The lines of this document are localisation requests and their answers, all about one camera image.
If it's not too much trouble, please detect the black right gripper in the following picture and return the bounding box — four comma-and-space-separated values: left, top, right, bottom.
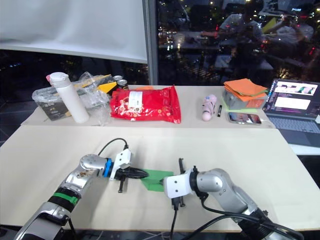
157, 157, 186, 210

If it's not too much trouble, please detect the orange paper stack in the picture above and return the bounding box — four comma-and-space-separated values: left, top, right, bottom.
222, 77, 269, 103

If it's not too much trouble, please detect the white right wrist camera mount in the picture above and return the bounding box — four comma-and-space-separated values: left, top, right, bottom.
163, 168, 193, 200

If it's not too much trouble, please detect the white roller screen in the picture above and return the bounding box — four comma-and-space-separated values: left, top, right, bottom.
0, 0, 149, 65

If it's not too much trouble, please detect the smartphone with lit screen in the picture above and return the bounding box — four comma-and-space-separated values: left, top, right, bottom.
227, 111, 263, 125

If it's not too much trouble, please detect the black and yellow box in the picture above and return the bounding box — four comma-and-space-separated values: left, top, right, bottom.
82, 74, 118, 95

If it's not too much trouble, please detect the grey window frame post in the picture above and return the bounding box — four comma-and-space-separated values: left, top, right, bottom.
141, 0, 160, 86

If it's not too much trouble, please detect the grey box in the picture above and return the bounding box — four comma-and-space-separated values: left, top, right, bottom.
221, 89, 268, 111

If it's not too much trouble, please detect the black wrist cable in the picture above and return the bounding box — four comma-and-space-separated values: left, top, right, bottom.
199, 192, 305, 240
169, 206, 179, 240
97, 138, 130, 156

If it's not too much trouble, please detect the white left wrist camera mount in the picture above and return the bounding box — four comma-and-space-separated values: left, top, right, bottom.
108, 148, 133, 181

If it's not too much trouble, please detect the clear plastic bag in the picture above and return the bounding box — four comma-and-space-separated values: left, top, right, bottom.
31, 71, 114, 126

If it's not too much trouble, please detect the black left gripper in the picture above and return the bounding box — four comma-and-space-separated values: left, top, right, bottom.
115, 167, 149, 194

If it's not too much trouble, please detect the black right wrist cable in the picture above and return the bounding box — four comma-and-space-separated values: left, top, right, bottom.
169, 206, 179, 240
199, 192, 305, 240

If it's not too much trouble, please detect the pink plush toy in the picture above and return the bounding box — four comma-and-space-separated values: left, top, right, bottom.
201, 94, 218, 122

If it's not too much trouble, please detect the white insulated bottle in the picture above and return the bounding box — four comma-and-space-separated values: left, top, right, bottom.
46, 71, 90, 124

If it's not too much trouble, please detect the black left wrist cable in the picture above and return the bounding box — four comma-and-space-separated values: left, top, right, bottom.
97, 138, 130, 156

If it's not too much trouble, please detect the open laptop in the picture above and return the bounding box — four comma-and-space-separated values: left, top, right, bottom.
262, 78, 320, 146

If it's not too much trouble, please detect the red snack bag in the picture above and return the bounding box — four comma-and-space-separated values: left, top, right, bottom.
109, 85, 182, 125

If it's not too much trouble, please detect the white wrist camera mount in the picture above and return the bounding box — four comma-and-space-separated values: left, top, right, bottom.
108, 148, 133, 181
163, 168, 193, 200

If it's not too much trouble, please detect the black packet in plastic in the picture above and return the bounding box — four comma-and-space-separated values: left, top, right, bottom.
37, 96, 73, 122

